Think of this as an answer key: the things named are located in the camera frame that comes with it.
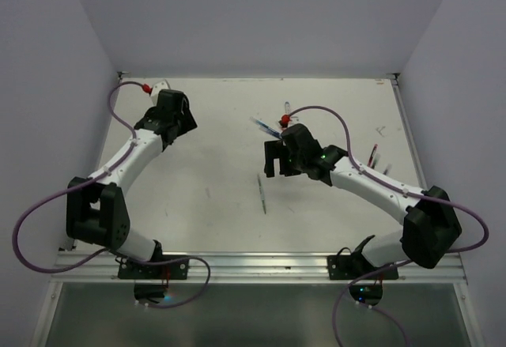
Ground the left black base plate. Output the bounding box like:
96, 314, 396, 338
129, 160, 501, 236
115, 254, 190, 281

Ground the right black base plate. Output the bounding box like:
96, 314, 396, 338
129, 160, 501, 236
327, 247, 379, 280

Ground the blue pen cap right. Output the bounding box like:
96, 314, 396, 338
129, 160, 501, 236
383, 164, 392, 175

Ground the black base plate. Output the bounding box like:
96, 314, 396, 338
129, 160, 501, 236
115, 254, 190, 281
327, 247, 379, 280

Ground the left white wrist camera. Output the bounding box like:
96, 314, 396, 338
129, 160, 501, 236
150, 79, 171, 99

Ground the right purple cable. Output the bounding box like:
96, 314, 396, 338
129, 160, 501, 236
330, 105, 490, 347

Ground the red pen cap right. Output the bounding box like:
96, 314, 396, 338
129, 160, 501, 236
368, 144, 380, 169

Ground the grey pen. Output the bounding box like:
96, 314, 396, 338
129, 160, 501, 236
256, 173, 267, 215

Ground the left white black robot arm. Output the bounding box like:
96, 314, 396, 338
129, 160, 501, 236
66, 89, 197, 278

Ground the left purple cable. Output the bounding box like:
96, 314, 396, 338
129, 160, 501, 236
11, 81, 211, 309

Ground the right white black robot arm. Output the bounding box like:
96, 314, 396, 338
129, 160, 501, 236
264, 124, 462, 278

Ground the aluminium mounting rail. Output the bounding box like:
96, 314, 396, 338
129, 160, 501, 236
51, 252, 466, 284

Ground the blue pen leftmost pile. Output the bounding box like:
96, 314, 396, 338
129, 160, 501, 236
250, 117, 281, 140

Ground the purple cable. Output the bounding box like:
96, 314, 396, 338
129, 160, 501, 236
11, 81, 211, 309
330, 105, 490, 347

